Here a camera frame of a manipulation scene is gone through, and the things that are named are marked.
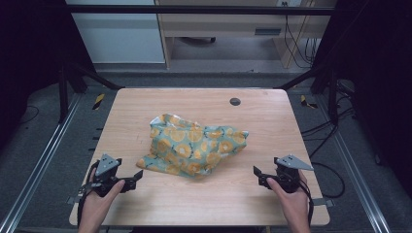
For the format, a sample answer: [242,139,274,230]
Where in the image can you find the person's left hand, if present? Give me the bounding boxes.
[79,168,126,225]

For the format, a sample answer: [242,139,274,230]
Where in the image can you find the thin black floor cable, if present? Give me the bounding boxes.
[18,104,41,126]

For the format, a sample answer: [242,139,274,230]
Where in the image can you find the green cloth with orange print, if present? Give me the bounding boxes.
[135,113,250,180]

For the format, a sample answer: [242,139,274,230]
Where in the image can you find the white cabinet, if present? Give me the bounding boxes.
[65,0,166,64]

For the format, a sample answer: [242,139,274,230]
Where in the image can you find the black metal frame post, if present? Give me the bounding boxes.
[57,61,126,124]
[274,66,340,125]

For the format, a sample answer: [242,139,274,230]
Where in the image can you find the black horizontal frame bar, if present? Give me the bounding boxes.
[64,4,336,17]

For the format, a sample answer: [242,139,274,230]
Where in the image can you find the hanging black cables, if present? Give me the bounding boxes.
[283,1,320,70]

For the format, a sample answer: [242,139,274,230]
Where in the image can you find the looped black floor cable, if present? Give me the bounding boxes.
[310,160,347,200]

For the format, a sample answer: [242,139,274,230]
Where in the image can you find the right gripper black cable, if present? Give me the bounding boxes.
[298,179,316,227]

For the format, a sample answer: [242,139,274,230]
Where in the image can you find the yellow black tape strip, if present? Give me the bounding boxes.
[92,92,106,112]
[299,94,319,110]

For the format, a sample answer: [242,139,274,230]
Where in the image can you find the aluminium floor rail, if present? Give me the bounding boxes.
[314,93,394,233]
[0,92,84,233]

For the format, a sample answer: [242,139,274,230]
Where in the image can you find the dark curtain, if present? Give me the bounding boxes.
[0,0,97,153]
[311,0,412,198]

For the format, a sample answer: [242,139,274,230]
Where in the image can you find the black floor cables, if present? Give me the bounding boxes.
[300,82,358,160]

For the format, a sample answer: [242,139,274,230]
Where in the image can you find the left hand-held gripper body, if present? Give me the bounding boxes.
[91,153,124,198]

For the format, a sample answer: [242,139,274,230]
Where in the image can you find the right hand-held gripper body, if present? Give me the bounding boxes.
[265,153,315,194]

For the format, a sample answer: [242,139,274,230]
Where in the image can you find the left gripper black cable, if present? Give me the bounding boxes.
[77,160,100,227]

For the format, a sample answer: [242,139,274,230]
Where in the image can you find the person's right hand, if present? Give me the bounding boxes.
[265,170,312,225]

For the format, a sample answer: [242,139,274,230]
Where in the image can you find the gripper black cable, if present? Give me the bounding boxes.
[77,160,100,227]
[298,179,316,227]

